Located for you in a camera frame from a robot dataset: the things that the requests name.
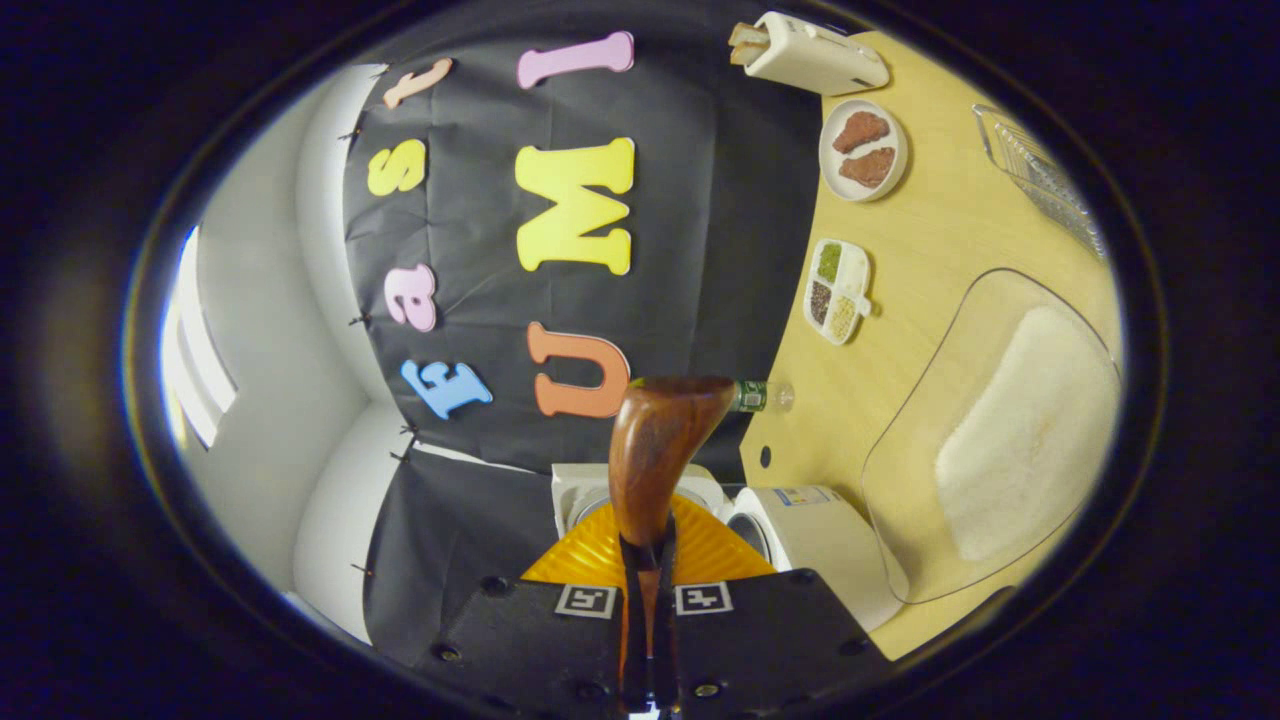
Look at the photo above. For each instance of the clear water bottle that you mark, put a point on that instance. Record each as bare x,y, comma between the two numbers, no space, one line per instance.
755,396

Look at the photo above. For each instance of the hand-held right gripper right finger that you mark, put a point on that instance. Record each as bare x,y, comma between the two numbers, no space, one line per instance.
760,640

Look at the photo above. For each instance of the cream toaster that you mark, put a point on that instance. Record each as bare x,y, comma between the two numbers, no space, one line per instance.
820,55

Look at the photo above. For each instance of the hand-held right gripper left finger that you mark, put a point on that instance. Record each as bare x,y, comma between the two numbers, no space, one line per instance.
530,640

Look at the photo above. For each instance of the white rice cooker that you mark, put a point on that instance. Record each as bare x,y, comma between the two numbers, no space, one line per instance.
800,540

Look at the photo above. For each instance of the brown wooden spoon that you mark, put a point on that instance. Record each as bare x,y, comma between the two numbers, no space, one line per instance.
655,450

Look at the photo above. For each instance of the clear plastic container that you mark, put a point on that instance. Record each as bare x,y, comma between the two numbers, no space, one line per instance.
920,480

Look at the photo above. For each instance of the brown meat piece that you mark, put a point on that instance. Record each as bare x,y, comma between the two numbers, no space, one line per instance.
868,168
860,130

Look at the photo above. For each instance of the toast slice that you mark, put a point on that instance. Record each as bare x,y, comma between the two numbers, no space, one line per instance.
748,55
745,35

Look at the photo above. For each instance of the round white plate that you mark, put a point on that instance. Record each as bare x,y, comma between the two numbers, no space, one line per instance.
895,150

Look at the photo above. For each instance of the white divided dish of beans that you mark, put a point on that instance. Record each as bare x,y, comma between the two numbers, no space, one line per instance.
838,290

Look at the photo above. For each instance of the black backdrop cloth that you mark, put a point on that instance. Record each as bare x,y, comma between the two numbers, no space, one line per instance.
600,250

